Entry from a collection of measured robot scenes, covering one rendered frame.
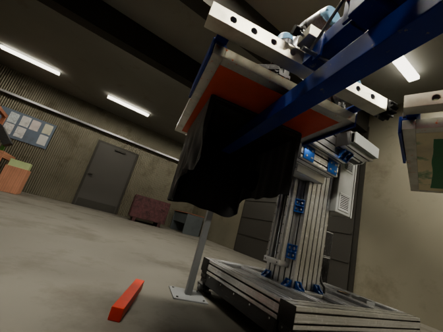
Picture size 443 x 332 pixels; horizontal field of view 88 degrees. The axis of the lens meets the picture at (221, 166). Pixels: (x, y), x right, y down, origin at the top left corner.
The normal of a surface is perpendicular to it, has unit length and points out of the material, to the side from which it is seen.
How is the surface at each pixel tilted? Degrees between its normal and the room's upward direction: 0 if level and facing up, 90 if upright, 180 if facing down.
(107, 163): 90
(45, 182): 90
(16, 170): 90
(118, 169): 90
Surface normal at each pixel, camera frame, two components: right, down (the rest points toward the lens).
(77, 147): 0.52, -0.09
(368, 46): -0.91, -0.32
